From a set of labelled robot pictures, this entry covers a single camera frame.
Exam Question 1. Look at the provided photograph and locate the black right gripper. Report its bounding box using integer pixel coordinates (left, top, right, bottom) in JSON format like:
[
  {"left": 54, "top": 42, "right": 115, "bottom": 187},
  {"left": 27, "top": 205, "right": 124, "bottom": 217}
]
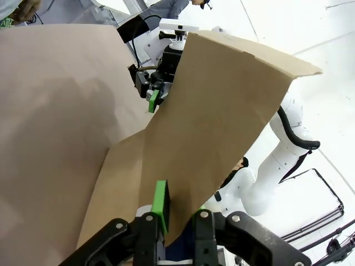
[{"left": 134, "top": 44, "right": 184, "bottom": 113}]

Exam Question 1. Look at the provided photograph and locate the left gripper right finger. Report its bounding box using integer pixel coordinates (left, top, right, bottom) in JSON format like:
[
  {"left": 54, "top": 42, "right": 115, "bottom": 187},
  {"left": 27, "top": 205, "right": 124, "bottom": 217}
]
[{"left": 190, "top": 205, "right": 312, "bottom": 266}]

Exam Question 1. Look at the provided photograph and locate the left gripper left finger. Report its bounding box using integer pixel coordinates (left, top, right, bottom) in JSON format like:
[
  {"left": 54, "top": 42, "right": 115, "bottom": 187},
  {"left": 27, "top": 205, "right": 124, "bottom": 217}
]
[{"left": 59, "top": 180, "right": 171, "bottom": 266}]

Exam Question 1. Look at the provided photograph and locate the navy Campus pencil case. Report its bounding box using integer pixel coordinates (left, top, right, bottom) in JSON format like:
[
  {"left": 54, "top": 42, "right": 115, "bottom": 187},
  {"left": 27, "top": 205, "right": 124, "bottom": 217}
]
[{"left": 164, "top": 226, "right": 196, "bottom": 263}]

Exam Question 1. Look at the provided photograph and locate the brown cardboard box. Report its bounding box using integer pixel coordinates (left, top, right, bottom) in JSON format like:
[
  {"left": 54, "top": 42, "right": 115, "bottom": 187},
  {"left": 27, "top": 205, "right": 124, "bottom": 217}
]
[{"left": 76, "top": 29, "right": 323, "bottom": 250}]

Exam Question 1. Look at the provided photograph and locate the black chair seat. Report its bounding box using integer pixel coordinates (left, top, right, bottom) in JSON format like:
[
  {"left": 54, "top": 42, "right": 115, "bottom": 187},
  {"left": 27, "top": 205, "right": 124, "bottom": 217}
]
[{"left": 116, "top": 16, "right": 151, "bottom": 43}]

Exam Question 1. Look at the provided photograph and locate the person with black hair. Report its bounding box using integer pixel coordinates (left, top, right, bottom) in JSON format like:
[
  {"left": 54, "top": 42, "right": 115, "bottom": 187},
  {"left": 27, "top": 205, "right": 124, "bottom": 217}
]
[{"left": 220, "top": 156, "right": 250, "bottom": 192}]

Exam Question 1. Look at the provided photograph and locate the person in grey shirt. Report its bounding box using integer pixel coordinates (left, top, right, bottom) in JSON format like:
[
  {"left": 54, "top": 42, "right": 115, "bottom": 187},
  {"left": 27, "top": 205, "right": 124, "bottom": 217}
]
[{"left": 138, "top": 0, "right": 215, "bottom": 21}]

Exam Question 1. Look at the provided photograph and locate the black folding stand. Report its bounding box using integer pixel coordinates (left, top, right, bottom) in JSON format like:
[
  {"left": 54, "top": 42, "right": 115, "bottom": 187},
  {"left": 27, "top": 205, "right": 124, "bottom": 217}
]
[{"left": 279, "top": 167, "right": 355, "bottom": 264}]

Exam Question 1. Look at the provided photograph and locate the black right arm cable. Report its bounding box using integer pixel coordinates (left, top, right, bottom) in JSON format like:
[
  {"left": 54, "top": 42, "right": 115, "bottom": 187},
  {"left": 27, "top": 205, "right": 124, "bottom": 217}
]
[{"left": 277, "top": 106, "right": 321, "bottom": 151}]

